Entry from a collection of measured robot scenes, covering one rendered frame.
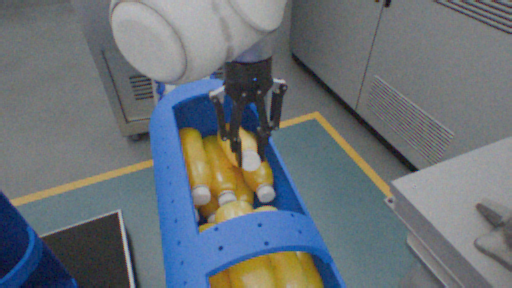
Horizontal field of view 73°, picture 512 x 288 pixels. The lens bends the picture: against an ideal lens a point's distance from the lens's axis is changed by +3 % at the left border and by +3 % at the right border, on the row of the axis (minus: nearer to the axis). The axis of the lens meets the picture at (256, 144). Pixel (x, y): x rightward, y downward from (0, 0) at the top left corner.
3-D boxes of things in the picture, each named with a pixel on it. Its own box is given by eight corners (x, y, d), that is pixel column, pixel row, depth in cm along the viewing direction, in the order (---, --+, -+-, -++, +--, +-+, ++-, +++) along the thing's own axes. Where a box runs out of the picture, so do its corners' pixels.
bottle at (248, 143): (222, 153, 86) (239, 181, 69) (211, 128, 83) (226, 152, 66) (247, 141, 87) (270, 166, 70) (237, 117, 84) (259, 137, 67)
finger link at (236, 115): (249, 91, 54) (241, 91, 54) (238, 144, 61) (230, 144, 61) (243, 79, 57) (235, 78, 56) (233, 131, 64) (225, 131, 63)
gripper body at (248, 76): (266, 36, 55) (265, 85, 61) (215, 43, 53) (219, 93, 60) (282, 58, 50) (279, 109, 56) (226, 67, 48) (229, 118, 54)
